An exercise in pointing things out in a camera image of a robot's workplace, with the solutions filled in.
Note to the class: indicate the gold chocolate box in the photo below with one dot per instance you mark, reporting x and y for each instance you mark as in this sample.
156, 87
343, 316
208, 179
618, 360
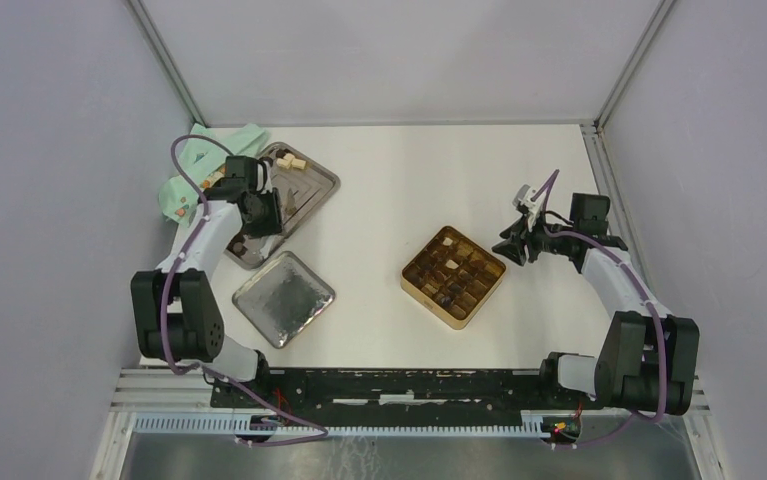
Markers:
453, 296

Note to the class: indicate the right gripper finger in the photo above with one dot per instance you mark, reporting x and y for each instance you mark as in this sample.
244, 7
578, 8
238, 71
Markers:
514, 249
517, 230

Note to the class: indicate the steel chocolate tray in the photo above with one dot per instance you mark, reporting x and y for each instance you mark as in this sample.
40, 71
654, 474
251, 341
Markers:
302, 194

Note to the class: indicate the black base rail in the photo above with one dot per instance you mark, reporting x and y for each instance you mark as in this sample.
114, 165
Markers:
425, 398

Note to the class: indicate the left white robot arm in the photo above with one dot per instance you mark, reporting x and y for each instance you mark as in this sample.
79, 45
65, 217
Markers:
177, 317

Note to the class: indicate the silver box lid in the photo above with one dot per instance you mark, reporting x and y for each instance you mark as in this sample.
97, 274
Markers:
283, 298

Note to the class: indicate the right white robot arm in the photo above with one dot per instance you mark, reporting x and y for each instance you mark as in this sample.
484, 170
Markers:
647, 363

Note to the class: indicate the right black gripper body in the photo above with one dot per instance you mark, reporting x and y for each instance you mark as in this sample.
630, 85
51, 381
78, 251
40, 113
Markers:
539, 240

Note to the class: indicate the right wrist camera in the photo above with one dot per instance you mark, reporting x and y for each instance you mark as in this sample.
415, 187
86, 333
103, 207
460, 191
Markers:
528, 203

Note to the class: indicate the steel serving tongs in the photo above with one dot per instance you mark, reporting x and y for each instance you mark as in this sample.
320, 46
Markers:
265, 248

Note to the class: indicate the green patterned cloth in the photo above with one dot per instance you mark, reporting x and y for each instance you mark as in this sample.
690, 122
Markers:
204, 162

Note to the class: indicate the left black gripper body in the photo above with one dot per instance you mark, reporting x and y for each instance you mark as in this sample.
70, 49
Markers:
269, 217

